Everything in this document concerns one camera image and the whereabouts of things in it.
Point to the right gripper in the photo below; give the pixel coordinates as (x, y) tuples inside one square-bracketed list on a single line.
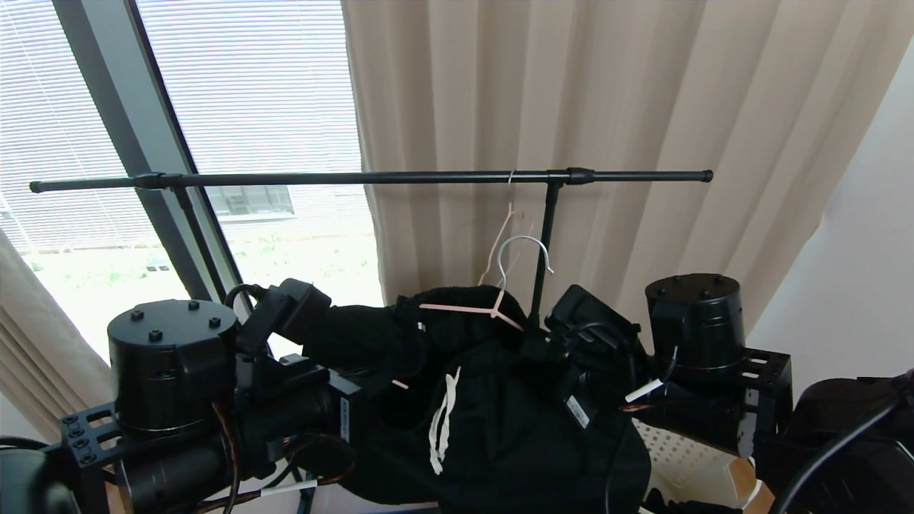
[(685, 414)]

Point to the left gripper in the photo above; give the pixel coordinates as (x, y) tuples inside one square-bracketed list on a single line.
[(300, 421)]

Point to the pink clothes hanger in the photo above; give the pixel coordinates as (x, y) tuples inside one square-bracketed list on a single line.
[(500, 308), (510, 213)]

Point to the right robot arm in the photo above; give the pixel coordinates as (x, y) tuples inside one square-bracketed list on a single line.
[(696, 321)]

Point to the white laundry basket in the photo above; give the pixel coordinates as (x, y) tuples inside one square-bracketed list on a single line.
[(685, 457)]

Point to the black clothes rack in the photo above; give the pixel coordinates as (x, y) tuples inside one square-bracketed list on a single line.
[(285, 178)]

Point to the window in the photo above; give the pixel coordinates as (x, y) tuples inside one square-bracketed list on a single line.
[(250, 71)]

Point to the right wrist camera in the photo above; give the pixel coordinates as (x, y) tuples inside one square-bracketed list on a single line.
[(585, 314)]

